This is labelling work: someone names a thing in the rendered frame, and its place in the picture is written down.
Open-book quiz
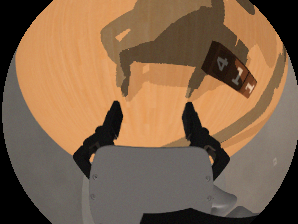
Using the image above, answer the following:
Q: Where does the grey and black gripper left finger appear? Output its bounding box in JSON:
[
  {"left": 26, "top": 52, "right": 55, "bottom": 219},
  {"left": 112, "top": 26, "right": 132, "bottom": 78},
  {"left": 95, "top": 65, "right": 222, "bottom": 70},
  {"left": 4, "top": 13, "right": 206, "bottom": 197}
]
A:
[{"left": 73, "top": 101, "right": 123, "bottom": 179}]

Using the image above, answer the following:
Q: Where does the brown cube with white digit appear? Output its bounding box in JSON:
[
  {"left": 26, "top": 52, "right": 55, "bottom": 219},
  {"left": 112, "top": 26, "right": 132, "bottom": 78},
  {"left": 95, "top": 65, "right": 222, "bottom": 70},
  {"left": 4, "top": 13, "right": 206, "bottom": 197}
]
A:
[{"left": 211, "top": 49, "right": 249, "bottom": 91}]

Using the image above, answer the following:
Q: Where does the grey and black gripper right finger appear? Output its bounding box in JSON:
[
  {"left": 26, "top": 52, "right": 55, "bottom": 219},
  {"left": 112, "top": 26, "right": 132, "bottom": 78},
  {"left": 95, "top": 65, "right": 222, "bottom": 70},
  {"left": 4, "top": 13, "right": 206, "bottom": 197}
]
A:
[{"left": 182, "top": 102, "right": 230, "bottom": 181}]

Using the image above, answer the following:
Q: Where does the brown rectangular tray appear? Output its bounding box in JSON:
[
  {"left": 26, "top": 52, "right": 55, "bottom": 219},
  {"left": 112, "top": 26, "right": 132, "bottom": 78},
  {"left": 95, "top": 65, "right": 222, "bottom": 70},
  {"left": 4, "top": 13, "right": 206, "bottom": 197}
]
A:
[{"left": 201, "top": 41, "right": 235, "bottom": 83}]

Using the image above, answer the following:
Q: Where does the brown cube with cream number 1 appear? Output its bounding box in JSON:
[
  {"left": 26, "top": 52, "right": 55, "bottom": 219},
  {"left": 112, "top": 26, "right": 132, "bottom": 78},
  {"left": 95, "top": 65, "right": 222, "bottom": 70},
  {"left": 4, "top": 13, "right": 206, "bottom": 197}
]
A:
[{"left": 238, "top": 72, "right": 257, "bottom": 99}]

